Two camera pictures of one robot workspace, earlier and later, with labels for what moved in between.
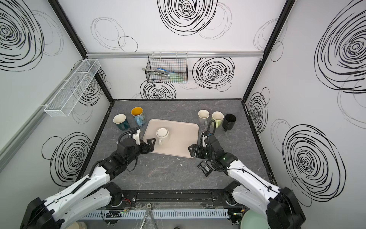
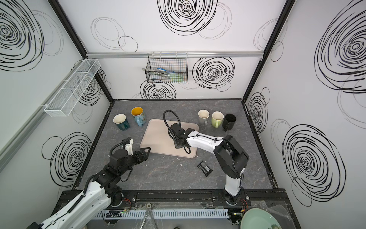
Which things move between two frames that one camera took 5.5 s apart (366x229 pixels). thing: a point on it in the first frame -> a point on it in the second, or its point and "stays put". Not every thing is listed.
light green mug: [218, 117] stays put
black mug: [228, 122] stays put
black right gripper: [200, 151] -> [177, 137]
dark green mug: [120, 120] stays put
